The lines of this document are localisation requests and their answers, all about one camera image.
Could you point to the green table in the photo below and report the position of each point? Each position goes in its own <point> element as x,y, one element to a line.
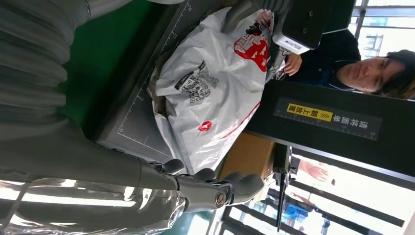
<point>97,48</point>

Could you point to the dark grey scanner platform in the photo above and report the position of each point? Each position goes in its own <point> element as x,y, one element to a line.
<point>139,129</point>

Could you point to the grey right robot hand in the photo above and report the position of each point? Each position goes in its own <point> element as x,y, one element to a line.
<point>81,162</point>

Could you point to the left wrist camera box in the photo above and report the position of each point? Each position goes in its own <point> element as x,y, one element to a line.
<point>301,19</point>

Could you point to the black scanner column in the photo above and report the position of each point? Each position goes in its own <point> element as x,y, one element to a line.
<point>356,152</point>

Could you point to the brown cardboard box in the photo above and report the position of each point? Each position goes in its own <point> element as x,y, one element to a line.
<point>246,155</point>

